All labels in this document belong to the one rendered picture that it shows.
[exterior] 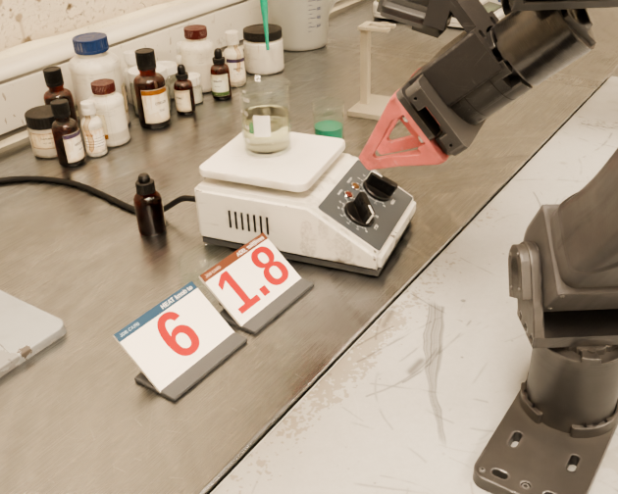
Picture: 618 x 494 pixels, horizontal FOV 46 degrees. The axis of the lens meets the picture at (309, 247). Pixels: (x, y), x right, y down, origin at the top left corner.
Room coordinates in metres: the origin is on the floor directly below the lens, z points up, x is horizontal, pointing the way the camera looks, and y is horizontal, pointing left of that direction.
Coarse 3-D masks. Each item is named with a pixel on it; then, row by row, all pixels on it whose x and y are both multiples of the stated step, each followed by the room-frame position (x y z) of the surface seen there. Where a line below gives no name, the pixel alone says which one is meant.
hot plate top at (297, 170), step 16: (240, 144) 0.72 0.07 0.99; (304, 144) 0.71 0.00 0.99; (320, 144) 0.71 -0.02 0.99; (336, 144) 0.71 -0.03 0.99; (208, 160) 0.68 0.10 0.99; (224, 160) 0.68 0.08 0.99; (240, 160) 0.68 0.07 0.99; (256, 160) 0.68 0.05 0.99; (272, 160) 0.68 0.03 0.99; (288, 160) 0.68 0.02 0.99; (304, 160) 0.67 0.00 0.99; (320, 160) 0.67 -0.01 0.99; (208, 176) 0.66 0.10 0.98; (224, 176) 0.65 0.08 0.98; (240, 176) 0.64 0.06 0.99; (256, 176) 0.64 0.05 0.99; (272, 176) 0.64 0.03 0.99; (288, 176) 0.64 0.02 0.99; (304, 176) 0.64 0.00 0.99
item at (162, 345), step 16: (176, 304) 0.51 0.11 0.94; (192, 304) 0.51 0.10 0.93; (160, 320) 0.49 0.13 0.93; (176, 320) 0.49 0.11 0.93; (192, 320) 0.50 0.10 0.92; (208, 320) 0.50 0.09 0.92; (128, 336) 0.46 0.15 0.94; (144, 336) 0.47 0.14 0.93; (160, 336) 0.47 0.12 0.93; (176, 336) 0.48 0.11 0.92; (192, 336) 0.49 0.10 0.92; (208, 336) 0.49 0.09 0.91; (144, 352) 0.46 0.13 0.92; (160, 352) 0.46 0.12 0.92; (176, 352) 0.47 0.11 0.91; (192, 352) 0.47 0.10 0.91; (160, 368) 0.45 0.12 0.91; (176, 368) 0.45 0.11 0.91
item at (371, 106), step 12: (372, 24) 1.05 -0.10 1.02; (384, 24) 1.04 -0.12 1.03; (360, 36) 1.05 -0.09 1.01; (360, 48) 1.05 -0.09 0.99; (360, 60) 1.04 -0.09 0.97; (360, 72) 1.04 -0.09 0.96; (360, 84) 1.04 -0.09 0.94; (360, 96) 1.04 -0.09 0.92; (372, 96) 1.07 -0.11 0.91; (384, 96) 1.07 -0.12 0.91; (360, 108) 1.03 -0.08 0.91; (372, 108) 1.02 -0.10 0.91; (384, 108) 1.02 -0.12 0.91
